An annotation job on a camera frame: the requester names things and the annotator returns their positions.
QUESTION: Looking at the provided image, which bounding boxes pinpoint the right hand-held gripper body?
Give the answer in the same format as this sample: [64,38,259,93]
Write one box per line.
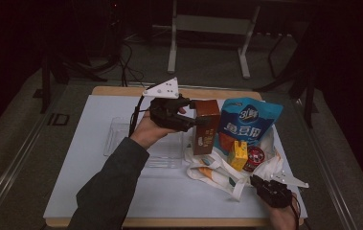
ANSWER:
[259,171,309,209]

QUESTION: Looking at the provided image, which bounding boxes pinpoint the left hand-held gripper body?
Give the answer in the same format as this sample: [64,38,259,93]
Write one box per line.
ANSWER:
[142,77,192,132]

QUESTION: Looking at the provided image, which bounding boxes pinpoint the brown drink carton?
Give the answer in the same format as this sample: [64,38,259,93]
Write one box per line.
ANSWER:
[192,99,221,156]

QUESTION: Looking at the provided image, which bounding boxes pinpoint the red candy can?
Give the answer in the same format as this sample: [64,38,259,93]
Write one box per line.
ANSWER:
[242,146,265,173]

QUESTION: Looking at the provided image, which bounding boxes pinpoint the yellow drink carton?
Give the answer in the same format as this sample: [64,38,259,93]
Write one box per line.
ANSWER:
[227,140,249,172]

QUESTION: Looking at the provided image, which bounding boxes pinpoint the clear plastic container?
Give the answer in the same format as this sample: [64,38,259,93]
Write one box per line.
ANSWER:
[102,116,185,170]

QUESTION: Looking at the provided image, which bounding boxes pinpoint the white patterned tote bag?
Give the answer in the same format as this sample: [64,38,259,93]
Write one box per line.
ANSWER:
[184,124,284,202]

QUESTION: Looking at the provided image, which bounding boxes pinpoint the blue snack bag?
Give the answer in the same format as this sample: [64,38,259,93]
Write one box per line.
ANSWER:
[212,97,284,156]

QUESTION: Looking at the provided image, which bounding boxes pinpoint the person's right hand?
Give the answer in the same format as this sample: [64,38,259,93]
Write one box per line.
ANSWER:
[266,191,300,230]

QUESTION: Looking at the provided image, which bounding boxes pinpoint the person's left hand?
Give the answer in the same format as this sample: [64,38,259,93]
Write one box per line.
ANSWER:
[129,108,172,150]

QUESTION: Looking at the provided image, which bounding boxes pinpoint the white metal stand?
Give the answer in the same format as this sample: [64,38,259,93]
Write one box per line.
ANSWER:
[167,0,261,80]

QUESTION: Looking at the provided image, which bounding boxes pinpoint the black metal stand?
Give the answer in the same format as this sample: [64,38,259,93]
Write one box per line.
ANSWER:
[254,18,319,129]
[33,47,108,115]

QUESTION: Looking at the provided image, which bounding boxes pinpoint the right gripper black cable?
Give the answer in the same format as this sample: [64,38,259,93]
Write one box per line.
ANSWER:
[289,194,302,230]

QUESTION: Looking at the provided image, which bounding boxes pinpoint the metal floor rail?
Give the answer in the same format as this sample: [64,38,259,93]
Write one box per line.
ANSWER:
[0,113,54,226]
[295,100,360,230]

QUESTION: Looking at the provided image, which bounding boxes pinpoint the black floor cables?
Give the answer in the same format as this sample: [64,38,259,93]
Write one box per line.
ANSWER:
[115,39,146,88]

